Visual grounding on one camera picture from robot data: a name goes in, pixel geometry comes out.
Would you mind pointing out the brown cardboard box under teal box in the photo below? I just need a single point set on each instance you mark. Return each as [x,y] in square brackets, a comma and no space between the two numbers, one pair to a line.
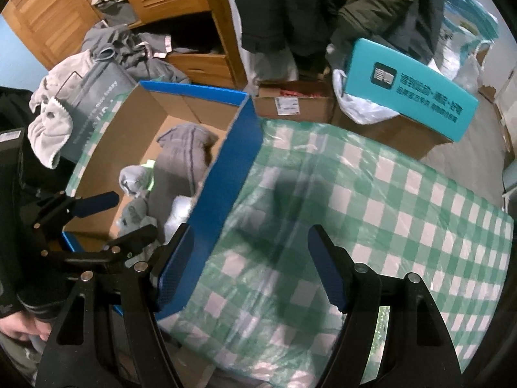
[401,133]

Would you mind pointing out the light grey fleece towel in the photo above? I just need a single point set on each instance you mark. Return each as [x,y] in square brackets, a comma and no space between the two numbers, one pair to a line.
[52,126]

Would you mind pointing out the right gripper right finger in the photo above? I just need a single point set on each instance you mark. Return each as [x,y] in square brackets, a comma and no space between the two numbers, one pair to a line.
[332,264]

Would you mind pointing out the grey hoodie pile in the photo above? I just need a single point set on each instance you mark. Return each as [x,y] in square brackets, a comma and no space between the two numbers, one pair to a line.
[142,55]

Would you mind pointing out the teal shoe box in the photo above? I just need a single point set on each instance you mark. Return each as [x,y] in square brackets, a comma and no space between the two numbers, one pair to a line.
[396,81]

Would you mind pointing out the wooden wardrobe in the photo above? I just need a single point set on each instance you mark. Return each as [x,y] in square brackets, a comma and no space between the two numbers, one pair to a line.
[54,29]

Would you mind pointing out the white plastic bundle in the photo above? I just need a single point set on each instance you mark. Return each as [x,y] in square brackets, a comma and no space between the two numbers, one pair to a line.
[137,182]

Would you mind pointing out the blue-edged cardboard box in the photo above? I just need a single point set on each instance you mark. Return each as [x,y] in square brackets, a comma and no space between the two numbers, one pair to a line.
[130,139]

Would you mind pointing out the green checkered tablecloth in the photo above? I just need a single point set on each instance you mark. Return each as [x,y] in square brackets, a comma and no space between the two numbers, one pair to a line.
[259,307]

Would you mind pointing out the grey knit garment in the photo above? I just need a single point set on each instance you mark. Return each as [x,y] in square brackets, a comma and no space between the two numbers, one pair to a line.
[181,164]

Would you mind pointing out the white plastic bag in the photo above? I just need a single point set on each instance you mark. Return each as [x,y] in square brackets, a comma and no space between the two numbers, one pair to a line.
[359,110]

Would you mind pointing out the small labelled cardboard box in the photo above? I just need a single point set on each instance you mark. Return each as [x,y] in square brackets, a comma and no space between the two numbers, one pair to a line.
[299,101]

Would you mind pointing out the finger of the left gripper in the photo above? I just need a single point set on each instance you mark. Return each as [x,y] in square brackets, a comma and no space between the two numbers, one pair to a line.
[132,244]
[84,207]

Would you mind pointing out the person's hand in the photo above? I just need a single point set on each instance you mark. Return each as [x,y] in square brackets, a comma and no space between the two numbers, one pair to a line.
[21,326]

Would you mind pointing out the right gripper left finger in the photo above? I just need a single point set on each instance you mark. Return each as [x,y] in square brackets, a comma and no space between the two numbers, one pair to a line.
[170,278]

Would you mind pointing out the grey printed tote bag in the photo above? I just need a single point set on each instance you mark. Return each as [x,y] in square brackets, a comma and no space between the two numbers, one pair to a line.
[90,99]

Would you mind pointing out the dark hanging jacket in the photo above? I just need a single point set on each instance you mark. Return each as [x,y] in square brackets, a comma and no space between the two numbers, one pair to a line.
[307,27]

